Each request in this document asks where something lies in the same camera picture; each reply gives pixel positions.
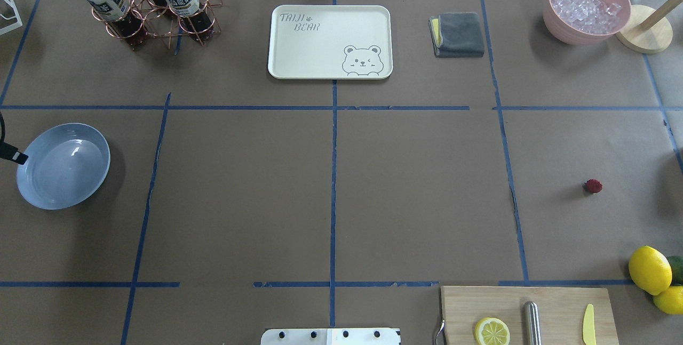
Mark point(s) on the white wire cup rack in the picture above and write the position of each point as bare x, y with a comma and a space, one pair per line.
10, 16

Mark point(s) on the blue plate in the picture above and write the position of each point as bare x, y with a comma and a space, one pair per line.
66, 164

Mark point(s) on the lemon half slice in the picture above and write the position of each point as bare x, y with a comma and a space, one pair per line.
491, 330

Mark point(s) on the steel muddler black tip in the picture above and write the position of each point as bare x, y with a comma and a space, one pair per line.
532, 320

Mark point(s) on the cream bear tray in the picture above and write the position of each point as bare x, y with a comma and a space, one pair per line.
337, 42

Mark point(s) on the pink bowl with ice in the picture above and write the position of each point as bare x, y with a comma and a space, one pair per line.
581, 22

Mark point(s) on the yellow plastic knife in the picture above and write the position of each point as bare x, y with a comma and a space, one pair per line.
588, 326

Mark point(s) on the grey yellow folded cloth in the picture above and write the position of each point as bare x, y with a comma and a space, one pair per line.
457, 35

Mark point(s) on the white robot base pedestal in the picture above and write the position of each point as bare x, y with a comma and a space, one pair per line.
362, 335

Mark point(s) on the tea bottle left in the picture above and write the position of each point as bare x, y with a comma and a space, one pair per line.
119, 16

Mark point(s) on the wooden stand round base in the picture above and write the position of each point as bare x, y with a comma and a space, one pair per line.
648, 31

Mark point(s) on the red strawberry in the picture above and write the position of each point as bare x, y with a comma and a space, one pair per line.
593, 186

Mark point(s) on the yellow lemon rear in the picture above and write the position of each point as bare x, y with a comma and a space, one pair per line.
669, 301

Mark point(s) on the yellow lemon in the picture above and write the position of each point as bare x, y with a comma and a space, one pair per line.
650, 270
669, 301

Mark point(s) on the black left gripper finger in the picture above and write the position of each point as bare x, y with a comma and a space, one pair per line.
11, 153

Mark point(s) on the yellow lemon front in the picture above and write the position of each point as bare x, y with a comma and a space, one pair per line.
650, 270

